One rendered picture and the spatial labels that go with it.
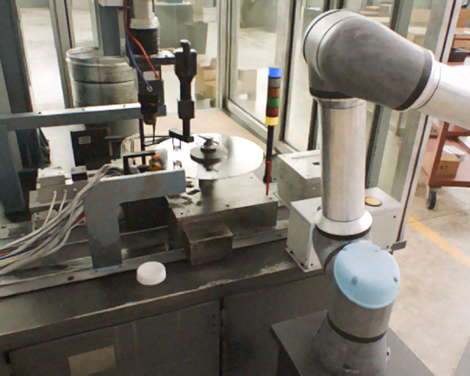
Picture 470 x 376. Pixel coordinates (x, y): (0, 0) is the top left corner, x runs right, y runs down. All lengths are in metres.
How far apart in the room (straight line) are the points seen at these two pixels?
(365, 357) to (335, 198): 0.30
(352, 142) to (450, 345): 1.53
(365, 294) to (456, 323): 1.55
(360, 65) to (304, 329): 0.59
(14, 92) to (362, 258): 1.26
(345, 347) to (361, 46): 0.55
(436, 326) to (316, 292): 1.07
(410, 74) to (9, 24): 1.28
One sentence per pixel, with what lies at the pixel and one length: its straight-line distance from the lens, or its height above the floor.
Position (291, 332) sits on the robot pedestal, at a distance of 1.01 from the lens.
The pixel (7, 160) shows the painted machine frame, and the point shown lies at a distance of 1.44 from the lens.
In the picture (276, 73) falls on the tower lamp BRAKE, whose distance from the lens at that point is 1.44.
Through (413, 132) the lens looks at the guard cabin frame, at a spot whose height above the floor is 1.08.
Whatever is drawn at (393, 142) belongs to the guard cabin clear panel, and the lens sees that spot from 1.31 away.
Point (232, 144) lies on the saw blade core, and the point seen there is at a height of 0.95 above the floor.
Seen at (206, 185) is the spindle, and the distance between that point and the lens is 1.31.
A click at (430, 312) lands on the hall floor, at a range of 2.37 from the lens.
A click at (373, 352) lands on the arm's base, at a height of 0.81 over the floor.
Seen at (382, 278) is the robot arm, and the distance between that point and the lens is 0.83.
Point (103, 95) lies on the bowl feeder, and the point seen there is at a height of 0.97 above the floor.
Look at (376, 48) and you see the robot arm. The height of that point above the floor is 1.36.
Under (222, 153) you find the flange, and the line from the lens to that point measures 1.28.
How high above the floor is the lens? 1.46
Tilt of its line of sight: 27 degrees down
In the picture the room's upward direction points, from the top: 2 degrees clockwise
